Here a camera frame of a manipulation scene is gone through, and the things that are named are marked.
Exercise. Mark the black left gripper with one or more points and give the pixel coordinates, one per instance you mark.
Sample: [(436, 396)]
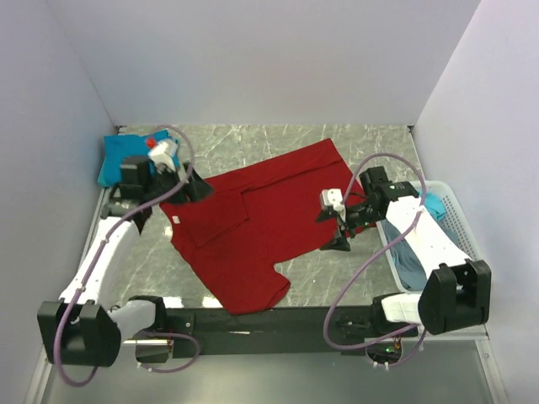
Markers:
[(194, 190)]

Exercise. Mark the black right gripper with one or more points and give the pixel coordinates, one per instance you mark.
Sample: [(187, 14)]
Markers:
[(340, 244)]

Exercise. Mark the red t shirt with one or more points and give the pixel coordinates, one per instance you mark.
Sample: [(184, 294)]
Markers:
[(258, 216)]

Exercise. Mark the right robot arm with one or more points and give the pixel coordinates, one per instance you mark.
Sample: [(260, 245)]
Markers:
[(458, 288)]

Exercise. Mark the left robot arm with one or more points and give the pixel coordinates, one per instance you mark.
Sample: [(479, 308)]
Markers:
[(83, 327)]

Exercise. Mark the folded teal t shirt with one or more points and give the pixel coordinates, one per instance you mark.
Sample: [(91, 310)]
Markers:
[(110, 173)]

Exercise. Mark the grey blue t shirt in basket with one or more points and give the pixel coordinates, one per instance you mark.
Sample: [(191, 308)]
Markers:
[(409, 269)]

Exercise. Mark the folded blue t shirt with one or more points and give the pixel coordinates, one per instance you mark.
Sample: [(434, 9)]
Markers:
[(122, 146)]

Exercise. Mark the teal t shirt in basket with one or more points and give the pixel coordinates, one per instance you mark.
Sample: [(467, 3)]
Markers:
[(435, 207)]

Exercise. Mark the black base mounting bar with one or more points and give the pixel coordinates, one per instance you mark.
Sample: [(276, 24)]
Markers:
[(288, 330)]

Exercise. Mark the white plastic basket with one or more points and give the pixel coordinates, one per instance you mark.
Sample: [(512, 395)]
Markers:
[(454, 225)]

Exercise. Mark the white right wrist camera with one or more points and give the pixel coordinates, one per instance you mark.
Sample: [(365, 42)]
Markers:
[(332, 199)]

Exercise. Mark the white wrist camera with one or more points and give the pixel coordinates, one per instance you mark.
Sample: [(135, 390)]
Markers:
[(332, 199), (162, 154)]

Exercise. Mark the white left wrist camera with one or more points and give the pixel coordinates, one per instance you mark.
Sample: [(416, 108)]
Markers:
[(162, 154)]

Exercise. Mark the aluminium frame rail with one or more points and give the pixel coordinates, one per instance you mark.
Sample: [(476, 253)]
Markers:
[(448, 369)]

